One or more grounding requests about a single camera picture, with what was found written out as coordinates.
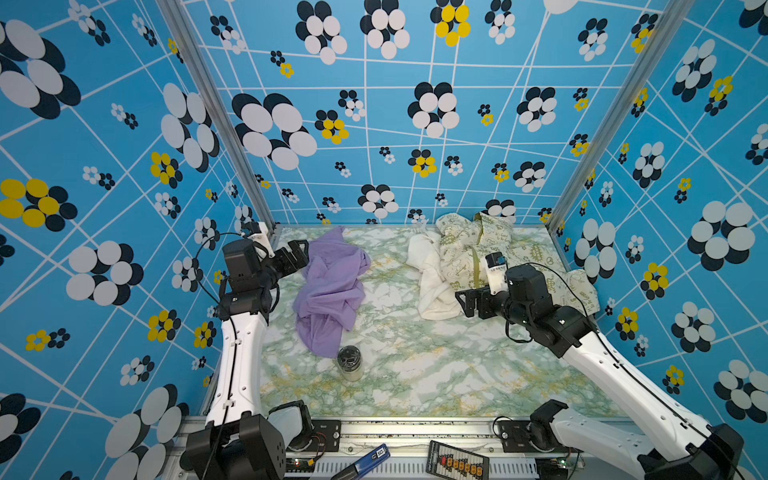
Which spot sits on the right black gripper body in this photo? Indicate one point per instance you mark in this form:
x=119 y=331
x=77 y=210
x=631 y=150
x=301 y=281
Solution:
x=489 y=305

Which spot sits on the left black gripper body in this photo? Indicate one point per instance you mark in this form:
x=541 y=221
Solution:
x=272 y=270

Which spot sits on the purple cloth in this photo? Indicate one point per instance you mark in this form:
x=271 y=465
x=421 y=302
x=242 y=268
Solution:
x=326 y=306

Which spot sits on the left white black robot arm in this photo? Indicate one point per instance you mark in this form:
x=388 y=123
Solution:
x=240 y=440

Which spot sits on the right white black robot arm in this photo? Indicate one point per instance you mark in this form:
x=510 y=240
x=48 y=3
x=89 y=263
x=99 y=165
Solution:
x=674 y=442

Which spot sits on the plain white cloth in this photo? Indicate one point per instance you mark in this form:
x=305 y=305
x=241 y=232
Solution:
x=436 y=296

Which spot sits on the green patterned cream cloth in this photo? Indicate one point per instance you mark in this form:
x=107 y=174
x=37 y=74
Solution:
x=464 y=244

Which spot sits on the glass jar black lid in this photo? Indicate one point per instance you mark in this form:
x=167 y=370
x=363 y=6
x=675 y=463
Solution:
x=350 y=363

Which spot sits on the black screwdriver bit case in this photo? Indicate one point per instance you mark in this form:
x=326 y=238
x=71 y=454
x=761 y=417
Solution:
x=448 y=462

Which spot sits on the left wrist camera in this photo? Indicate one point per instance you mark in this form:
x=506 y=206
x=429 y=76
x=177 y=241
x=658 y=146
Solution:
x=258 y=233

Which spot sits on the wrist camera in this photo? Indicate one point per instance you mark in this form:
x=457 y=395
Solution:
x=496 y=267
x=258 y=233

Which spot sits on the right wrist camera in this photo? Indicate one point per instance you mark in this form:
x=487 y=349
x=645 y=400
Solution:
x=496 y=267

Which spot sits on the left aluminium corner post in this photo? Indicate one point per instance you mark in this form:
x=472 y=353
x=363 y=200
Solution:
x=175 y=18

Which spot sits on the aluminium corner post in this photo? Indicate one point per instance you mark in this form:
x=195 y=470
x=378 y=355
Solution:
x=175 y=18
x=670 y=21

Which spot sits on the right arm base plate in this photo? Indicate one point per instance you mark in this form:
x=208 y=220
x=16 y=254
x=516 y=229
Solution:
x=518 y=436

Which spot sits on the aluminium front rail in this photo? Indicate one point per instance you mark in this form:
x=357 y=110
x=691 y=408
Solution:
x=408 y=440

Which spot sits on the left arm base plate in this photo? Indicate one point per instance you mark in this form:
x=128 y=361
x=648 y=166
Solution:
x=325 y=437

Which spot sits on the blue handled tool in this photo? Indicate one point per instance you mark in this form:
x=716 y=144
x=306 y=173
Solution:
x=364 y=464

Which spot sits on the right aluminium corner post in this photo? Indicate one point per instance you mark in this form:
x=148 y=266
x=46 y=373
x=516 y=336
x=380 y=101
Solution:
x=670 y=21

